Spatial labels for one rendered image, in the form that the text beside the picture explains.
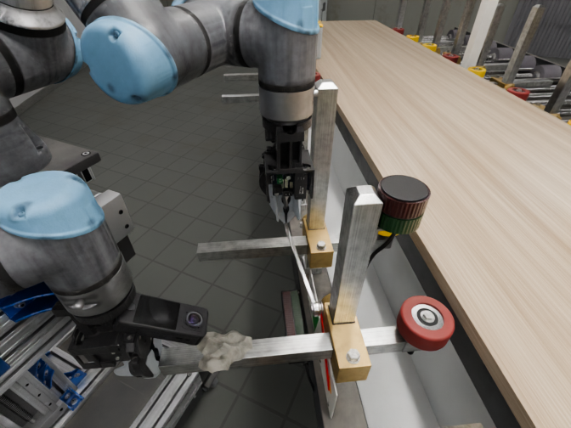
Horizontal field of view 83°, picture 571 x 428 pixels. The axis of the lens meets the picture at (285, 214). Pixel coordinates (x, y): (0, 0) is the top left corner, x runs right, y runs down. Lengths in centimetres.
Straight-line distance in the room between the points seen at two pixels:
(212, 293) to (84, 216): 140
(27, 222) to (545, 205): 91
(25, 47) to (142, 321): 49
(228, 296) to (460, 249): 122
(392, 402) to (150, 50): 74
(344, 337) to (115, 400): 94
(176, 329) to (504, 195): 76
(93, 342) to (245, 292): 125
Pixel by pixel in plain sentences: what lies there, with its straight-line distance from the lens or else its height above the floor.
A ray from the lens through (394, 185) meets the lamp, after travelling 41.
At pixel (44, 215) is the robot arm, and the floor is 117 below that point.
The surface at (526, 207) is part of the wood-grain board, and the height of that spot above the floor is 90.
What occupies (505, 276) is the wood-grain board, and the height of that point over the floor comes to 90.
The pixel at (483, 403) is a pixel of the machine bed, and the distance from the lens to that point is 66.
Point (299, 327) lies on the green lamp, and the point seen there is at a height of 70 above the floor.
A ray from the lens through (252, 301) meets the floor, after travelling 165.
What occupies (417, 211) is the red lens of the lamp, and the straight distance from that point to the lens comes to 40.
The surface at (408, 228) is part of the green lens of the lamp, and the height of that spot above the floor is 109.
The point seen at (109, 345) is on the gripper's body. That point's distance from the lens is 48.
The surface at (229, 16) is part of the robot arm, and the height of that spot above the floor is 128.
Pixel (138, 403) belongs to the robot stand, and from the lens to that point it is 130.
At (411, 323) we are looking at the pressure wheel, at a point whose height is 91.
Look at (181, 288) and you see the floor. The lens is 177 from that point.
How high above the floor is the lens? 134
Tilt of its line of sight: 40 degrees down
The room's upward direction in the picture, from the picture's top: straight up
